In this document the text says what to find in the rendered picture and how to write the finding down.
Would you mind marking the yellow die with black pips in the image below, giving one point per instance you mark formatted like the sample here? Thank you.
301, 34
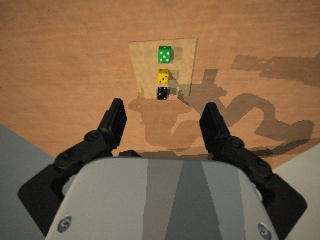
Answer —
163, 76

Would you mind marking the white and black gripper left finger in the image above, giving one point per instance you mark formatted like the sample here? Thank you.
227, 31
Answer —
42, 195

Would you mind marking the beige flat mat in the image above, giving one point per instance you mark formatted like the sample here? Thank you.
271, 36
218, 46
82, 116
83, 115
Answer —
144, 55

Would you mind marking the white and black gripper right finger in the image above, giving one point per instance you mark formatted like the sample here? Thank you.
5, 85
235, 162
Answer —
284, 205

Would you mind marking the green die with white pips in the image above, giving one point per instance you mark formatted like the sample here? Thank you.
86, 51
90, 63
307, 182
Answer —
164, 54

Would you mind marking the black die with white pips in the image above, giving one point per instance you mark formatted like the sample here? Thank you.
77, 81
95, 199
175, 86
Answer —
162, 93

